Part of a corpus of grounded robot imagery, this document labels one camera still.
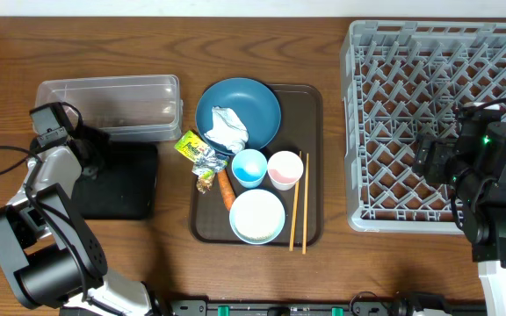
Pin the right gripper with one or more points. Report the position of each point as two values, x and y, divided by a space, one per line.
433 153

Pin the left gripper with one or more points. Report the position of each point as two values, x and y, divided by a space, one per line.
89 133

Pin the yellow green snack wrapper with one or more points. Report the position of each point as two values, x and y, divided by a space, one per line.
206 161

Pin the white tissue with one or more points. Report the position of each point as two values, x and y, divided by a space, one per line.
228 130

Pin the pink cup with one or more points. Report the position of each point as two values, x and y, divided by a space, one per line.
285 168

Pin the light blue cup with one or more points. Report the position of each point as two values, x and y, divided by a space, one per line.
249 168

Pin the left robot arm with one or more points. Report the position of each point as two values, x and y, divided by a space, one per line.
48 254

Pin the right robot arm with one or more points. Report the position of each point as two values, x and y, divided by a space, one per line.
474 165

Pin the grey dishwasher rack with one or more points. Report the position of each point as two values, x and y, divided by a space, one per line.
400 79

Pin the clear plastic bin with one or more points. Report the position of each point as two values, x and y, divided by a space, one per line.
144 108

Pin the black plastic bin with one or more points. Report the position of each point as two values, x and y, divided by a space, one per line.
124 185

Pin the brown food scrap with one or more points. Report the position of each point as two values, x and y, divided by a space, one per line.
205 182

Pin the right wooden chopstick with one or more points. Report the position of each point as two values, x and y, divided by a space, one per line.
305 206

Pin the orange carrot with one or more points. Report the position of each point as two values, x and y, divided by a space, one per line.
226 188

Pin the brown serving tray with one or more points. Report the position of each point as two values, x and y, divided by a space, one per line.
300 132

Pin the light blue bowl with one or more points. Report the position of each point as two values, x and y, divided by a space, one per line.
257 217

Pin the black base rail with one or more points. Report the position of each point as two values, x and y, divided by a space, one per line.
364 303

